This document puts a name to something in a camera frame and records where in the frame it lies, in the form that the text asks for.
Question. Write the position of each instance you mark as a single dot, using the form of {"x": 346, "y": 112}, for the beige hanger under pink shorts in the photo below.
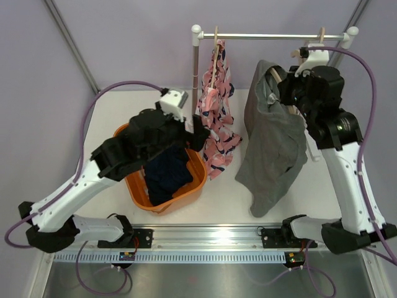
{"x": 218, "y": 46}

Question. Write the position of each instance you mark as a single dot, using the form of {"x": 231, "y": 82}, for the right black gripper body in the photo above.
{"x": 294, "y": 93}

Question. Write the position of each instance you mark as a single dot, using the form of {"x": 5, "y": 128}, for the white slotted cable duct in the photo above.
{"x": 176, "y": 257}

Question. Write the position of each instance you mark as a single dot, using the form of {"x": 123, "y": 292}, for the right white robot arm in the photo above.
{"x": 316, "y": 93}

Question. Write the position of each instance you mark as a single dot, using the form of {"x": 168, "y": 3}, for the beige hanger of grey shorts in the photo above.
{"x": 282, "y": 85}

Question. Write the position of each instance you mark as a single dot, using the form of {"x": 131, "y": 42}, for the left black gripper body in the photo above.
{"x": 174, "y": 133}

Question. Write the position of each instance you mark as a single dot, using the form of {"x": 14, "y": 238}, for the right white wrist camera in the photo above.
{"x": 314, "y": 54}

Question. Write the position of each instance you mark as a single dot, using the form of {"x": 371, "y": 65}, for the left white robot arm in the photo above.
{"x": 54, "y": 225}

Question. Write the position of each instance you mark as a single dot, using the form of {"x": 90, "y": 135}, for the orange plastic laundry basket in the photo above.
{"x": 184, "y": 196}

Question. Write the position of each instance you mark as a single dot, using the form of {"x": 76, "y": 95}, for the beige hanger of navy shorts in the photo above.
{"x": 318, "y": 39}

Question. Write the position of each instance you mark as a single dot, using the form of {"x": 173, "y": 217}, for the grey fabric shorts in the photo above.
{"x": 276, "y": 150}

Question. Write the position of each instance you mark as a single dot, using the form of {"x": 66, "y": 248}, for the pink shark print shorts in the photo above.
{"x": 214, "y": 109}

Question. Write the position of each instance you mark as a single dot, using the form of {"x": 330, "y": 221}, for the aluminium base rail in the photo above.
{"x": 204, "y": 237}

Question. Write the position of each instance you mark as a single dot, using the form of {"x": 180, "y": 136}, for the metal clothes rack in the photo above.
{"x": 345, "y": 41}

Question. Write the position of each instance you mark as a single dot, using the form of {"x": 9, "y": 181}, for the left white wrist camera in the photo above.
{"x": 172, "y": 102}

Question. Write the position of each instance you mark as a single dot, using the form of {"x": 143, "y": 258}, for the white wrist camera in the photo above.
{"x": 314, "y": 54}
{"x": 172, "y": 102}

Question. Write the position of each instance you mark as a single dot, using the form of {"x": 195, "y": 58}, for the navy blue mesh shorts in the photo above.
{"x": 166, "y": 174}

